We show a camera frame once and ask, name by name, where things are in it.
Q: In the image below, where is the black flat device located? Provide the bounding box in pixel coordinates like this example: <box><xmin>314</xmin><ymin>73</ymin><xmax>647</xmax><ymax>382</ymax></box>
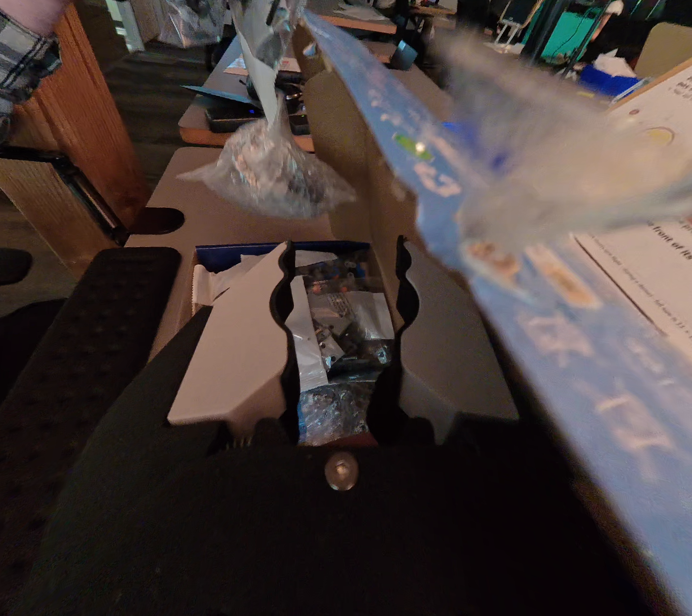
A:
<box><xmin>204</xmin><ymin>105</ymin><xmax>267</xmax><ymax>135</ymax></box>

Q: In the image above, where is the printed instruction sheet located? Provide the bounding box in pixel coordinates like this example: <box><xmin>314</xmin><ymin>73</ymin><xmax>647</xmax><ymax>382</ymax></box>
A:
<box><xmin>573</xmin><ymin>67</ymin><xmax>692</xmax><ymax>345</ymax></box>

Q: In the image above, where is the black chair armrest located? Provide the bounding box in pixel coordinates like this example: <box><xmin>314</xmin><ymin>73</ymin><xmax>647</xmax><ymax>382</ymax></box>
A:
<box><xmin>129</xmin><ymin>207</ymin><xmax>186</xmax><ymax>237</ymax></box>

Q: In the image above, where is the person's left forearm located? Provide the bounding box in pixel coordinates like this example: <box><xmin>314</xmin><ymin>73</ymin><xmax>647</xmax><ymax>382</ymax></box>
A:
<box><xmin>0</xmin><ymin>11</ymin><xmax>64</xmax><ymax>142</ymax></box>

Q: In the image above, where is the wood-edged desk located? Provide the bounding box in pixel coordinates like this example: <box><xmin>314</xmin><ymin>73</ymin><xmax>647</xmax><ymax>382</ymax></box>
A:
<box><xmin>178</xmin><ymin>30</ymin><xmax>317</xmax><ymax>153</ymax></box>

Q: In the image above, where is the green cloth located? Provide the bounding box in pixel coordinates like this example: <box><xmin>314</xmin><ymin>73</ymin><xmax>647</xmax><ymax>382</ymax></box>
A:
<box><xmin>522</xmin><ymin>5</ymin><xmax>599</xmax><ymax>64</ymax></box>

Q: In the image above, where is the blue robot kit box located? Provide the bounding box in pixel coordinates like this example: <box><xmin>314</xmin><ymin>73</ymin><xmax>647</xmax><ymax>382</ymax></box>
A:
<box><xmin>192</xmin><ymin>11</ymin><xmax>692</xmax><ymax>616</ymax></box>

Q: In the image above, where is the blue tissue box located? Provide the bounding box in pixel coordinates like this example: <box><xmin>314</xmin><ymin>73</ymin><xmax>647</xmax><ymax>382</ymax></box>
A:
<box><xmin>580</xmin><ymin>53</ymin><xmax>643</xmax><ymax>99</ymax></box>

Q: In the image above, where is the pile of parts bags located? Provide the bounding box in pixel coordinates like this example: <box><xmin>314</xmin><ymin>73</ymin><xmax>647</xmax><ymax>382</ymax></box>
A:
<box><xmin>194</xmin><ymin>246</ymin><xmax>399</xmax><ymax>446</ymax></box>

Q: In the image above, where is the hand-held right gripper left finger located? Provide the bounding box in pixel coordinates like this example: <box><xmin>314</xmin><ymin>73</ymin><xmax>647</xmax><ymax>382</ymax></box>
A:
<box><xmin>168</xmin><ymin>241</ymin><xmax>301</xmax><ymax>439</ymax></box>

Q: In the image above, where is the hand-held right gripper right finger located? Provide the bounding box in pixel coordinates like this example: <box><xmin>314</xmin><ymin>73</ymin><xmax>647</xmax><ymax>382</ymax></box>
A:
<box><xmin>397</xmin><ymin>236</ymin><xmax>520</xmax><ymax>444</ymax></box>

